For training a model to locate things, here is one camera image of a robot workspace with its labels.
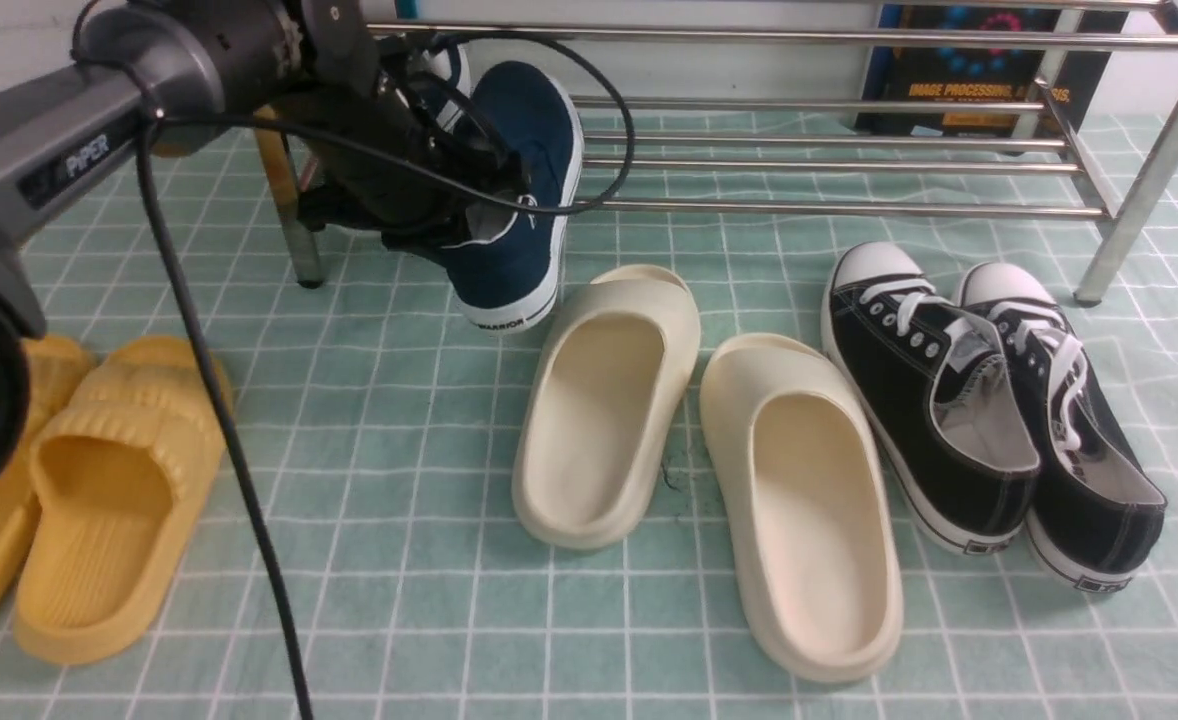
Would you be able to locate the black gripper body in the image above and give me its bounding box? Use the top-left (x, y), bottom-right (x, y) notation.
top-left (295, 1), bottom-right (527, 255)

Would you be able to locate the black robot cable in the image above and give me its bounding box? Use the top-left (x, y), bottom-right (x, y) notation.
top-left (71, 0), bottom-right (637, 720)

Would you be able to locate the cream clog slipper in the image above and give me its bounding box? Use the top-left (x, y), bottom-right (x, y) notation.
top-left (511, 264), bottom-right (702, 551)
top-left (699, 333), bottom-right (904, 683)

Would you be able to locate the black canvas sneaker right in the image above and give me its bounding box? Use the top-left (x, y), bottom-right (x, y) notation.
top-left (955, 263), bottom-right (1169, 594)

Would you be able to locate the yellow slipper far left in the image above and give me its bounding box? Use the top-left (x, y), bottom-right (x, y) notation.
top-left (0, 333), bottom-right (95, 600)

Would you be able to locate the yellow ribbed slipper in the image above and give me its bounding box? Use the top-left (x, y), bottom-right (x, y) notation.
top-left (14, 333), bottom-right (225, 665)

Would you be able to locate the dark image processing book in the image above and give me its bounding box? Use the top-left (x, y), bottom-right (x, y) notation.
top-left (853, 4), bottom-right (1108, 138)

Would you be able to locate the black canvas sneaker left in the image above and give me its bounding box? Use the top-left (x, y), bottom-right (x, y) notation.
top-left (821, 242), bottom-right (1041, 556)

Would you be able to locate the navy slip-on shoe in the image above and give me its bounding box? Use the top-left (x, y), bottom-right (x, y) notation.
top-left (434, 61), bottom-right (584, 333)
top-left (409, 46), bottom-right (474, 128)

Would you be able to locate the black canvas sneaker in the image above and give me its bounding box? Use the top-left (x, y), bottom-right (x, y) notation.
top-left (955, 263), bottom-right (1169, 594)
top-left (821, 242), bottom-right (1041, 556)

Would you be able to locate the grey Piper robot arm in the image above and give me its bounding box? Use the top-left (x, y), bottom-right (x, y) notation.
top-left (0, 1), bottom-right (528, 474)

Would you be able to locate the steel shoe rack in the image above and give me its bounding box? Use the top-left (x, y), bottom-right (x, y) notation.
top-left (253, 0), bottom-right (1178, 308)

